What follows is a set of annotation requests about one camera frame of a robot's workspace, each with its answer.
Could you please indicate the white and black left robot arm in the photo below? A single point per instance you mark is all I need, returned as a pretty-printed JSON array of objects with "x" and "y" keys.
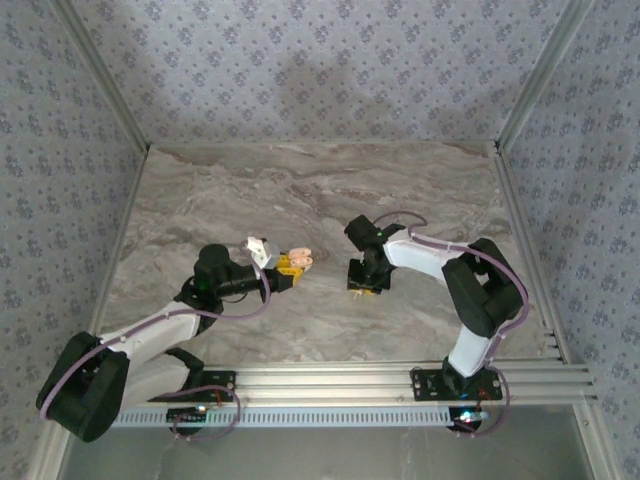
[{"x": 150, "y": 330}]

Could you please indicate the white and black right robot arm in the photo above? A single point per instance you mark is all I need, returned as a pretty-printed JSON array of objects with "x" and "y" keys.
[{"x": 425, "y": 255}]

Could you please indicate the left black controller board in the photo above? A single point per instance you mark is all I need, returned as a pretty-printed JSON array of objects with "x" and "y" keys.
[{"x": 187, "y": 414}]

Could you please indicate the black controller board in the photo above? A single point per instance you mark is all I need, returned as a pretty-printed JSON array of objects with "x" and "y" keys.
[
  {"x": 187, "y": 414},
  {"x": 467, "y": 416}
]

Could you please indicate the right black controller board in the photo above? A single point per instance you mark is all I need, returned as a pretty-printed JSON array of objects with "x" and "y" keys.
[{"x": 467, "y": 416}]

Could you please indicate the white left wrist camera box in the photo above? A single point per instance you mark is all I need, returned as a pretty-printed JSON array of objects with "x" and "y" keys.
[{"x": 262, "y": 252}]

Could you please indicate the aluminium mounting rail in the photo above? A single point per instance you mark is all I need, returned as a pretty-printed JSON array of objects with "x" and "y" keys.
[{"x": 325, "y": 382}]

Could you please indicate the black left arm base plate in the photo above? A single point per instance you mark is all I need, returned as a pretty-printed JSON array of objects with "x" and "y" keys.
[{"x": 225, "y": 377}]

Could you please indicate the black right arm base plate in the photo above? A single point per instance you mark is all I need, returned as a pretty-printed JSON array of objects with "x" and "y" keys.
[{"x": 425, "y": 387}]

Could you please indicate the aluminium side rail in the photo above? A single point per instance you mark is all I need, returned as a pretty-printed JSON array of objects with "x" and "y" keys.
[
  {"x": 127, "y": 200},
  {"x": 531, "y": 250}
]

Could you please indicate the aluminium corner post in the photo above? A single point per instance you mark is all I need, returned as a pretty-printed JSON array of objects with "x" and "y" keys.
[
  {"x": 540, "y": 75},
  {"x": 106, "y": 75}
]

